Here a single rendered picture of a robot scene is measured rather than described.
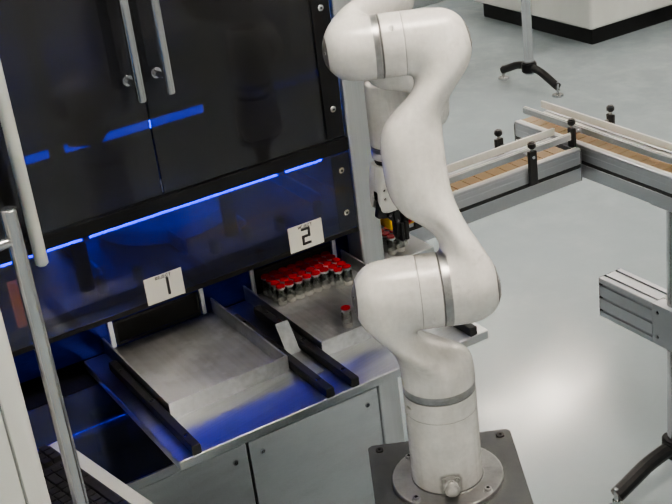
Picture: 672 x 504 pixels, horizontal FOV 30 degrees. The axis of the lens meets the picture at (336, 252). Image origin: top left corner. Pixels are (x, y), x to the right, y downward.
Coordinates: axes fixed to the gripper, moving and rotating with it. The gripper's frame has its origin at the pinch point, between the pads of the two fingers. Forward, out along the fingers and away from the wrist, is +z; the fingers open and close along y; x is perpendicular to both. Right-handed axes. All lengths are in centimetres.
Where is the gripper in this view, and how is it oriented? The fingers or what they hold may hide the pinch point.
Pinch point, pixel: (401, 229)
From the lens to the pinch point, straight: 250.5
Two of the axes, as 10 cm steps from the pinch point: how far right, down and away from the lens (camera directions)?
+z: 1.2, 9.0, 4.3
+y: -8.5, 3.1, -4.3
